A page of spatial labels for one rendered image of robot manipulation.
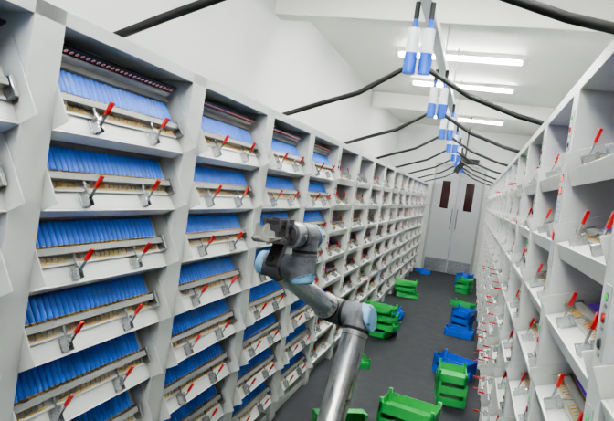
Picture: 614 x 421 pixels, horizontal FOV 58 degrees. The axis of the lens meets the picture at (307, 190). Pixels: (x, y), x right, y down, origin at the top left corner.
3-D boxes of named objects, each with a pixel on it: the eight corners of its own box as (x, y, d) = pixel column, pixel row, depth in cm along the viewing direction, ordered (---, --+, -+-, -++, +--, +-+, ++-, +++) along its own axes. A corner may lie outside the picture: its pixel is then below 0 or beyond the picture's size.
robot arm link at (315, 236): (323, 251, 202) (326, 224, 203) (306, 251, 191) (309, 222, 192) (301, 248, 207) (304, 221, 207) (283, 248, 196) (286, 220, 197)
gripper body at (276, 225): (261, 216, 182) (281, 218, 192) (259, 243, 181) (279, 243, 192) (280, 219, 178) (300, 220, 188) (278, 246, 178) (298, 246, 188)
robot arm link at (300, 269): (291, 281, 207) (295, 247, 207) (319, 286, 201) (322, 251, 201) (278, 282, 198) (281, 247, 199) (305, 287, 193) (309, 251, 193)
